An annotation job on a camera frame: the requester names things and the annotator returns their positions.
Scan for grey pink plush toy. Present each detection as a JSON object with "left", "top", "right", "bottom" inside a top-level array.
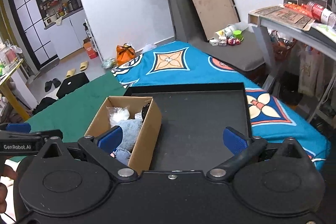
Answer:
[{"left": 117, "top": 119, "right": 142, "bottom": 152}]

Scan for clear bag white filling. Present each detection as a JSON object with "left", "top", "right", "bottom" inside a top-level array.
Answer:
[{"left": 106, "top": 107, "right": 130, "bottom": 127}]

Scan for white fluffy cloth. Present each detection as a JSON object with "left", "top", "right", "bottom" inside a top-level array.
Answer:
[{"left": 134, "top": 112, "right": 143, "bottom": 120}]

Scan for person's left hand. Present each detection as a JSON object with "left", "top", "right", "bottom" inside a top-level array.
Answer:
[{"left": 0, "top": 165, "right": 18, "bottom": 213}]

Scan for brown cardboard box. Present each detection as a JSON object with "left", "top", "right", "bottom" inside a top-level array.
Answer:
[{"left": 85, "top": 96, "right": 162, "bottom": 174}]

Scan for blue patterned blanket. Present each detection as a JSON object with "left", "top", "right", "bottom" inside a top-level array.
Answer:
[{"left": 111, "top": 41, "right": 331, "bottom": 170}]

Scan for green cloth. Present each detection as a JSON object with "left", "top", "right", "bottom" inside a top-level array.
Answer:
[{"left": 27, "top": 72, "right": 125, "bottom": 142}]

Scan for black shallow tray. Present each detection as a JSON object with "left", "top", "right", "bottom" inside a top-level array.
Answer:
[{"left": 125, "top": 83, "right": 252, "bottom": 172}]

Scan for black slipper pair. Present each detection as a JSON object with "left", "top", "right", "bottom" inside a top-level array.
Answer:
[{"left": 45, "top": 78, "right": 62, "bottom": 92}]

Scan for black chair with logo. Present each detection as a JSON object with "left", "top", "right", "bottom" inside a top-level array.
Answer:
[{"left": 56, "top": 72, "right": 89, "bottom": 99}]

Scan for yellow slipper pair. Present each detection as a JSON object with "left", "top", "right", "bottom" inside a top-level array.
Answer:
[{"left": 65, "top": 61, "right": 89, "bottom": 79}]

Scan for orange gift bag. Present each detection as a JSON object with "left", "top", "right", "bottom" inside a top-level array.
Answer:
[{"left": 116, "top": 44, "right": 135, "bottom": 66}]

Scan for beige tote bag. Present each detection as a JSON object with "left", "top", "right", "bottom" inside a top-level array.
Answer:
[{"left": 298, "top": 44, "right": 324, "bottom": 99}]

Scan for red toy figures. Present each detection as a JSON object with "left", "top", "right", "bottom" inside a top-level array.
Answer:
[{"left": 227, "top": 38, "right": 241, "bottom": 46}]

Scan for red basket under desk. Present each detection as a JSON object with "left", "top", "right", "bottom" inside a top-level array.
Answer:
[{"left": 271, "top": 36, "right": 295, "bottom": 61}]

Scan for orange cardboard carton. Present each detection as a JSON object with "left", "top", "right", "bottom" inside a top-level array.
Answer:
[{"left": 83, "top": 38, "right": 98, "bottom": 59}]

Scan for green toy cup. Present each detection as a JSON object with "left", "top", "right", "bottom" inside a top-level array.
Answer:
[{"left": 232, "top": 30, "right": 244, "bottom": 41}]

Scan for white tipped jar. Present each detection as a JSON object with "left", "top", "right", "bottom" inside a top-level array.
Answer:
[{"left": 214, "top": 24, "right": 236, "bottom": 39}]

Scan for grey metal desk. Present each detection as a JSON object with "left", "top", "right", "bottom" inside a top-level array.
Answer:
[{"left": 248, "top": 6, "right": 336, "bottom": 93}]

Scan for grey folding mattress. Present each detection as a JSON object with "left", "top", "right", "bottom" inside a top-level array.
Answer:
[{"left": 168, "top": 0, "right": 265, "bottom": 78}]

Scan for leaning brown tray board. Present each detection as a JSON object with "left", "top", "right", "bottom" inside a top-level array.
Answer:
[{"left": 189, "top": 0, "right": 240, "bottom": 40}]

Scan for plastic bottle red label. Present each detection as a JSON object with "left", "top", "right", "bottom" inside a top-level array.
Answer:
[{"left": 306, "top": 2, "right": 336, "bottom": 28}]

